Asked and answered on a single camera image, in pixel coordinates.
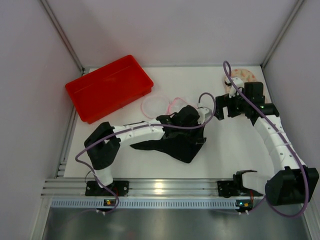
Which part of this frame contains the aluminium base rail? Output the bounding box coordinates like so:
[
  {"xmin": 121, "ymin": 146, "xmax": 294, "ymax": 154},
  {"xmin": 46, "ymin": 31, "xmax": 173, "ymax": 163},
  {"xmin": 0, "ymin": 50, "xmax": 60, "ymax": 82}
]
[{"xmin": 41, "ymin": 177, "xmax": 276, "ymax": 198}]

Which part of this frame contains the white mesh laundry bag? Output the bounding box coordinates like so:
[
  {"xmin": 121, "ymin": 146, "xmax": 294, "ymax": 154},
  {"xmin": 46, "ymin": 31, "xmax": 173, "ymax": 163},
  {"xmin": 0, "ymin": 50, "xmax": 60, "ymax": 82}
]
[{"xmin": 140, "ymin": 94, "xmax": 197, "ymax": 119}]

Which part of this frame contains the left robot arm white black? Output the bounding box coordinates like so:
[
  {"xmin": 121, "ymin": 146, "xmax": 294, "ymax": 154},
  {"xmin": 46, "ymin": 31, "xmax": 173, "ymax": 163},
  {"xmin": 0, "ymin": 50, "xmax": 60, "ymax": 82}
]
[{"xmin": 84, "ymin": 105, "xmax": 211, "ymax": 188}]

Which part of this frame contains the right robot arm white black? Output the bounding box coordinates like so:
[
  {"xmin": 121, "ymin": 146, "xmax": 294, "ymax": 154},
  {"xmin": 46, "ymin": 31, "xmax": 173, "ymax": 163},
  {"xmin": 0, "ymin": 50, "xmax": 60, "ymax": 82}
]
[{"xmin": 215, "ymin": 82, "xmax": 319, "ymax": 206}]

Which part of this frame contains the slotted cable duct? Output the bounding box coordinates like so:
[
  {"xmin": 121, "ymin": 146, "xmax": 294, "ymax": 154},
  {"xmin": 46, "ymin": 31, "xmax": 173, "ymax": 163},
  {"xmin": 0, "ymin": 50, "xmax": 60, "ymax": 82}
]
[{"xmin": 51, "ymin": 198, "xmax": 252, "ymax": 210}]

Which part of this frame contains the red plastic bin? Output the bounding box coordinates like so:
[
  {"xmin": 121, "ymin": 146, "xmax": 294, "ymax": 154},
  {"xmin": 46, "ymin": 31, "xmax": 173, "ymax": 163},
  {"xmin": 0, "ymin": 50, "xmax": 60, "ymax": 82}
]
[{"xmin": 65, "ymin": 55, "xmax": 154, "ymax": 124}]

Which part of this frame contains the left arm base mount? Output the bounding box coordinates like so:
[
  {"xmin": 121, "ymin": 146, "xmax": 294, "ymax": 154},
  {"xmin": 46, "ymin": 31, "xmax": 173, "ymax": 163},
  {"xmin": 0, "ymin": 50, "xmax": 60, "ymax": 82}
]
[{"xmin": 85, "ymin": 180, "xmax": 129, "ymax": 197}]

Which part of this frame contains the black bra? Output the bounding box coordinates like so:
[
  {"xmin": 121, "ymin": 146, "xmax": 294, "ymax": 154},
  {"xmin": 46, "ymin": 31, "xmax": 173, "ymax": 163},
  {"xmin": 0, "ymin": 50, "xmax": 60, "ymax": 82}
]
[{"xmin": 131, "ymin": 127, "xmax": 207, "ymax": 164}]

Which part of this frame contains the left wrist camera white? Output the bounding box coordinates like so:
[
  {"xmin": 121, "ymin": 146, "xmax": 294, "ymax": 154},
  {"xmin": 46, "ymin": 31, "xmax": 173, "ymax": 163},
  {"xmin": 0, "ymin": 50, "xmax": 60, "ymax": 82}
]
[{"xmin": 196, "ymin": 106, "xmax": 212, "ymax": 125}]

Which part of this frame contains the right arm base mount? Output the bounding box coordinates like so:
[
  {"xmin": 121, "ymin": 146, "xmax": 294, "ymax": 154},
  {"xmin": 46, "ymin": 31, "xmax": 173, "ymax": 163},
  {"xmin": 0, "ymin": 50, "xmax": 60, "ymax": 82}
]
[{"xmin": 217, "ymin": 180, "xmax": 250, "ymax": 198}]

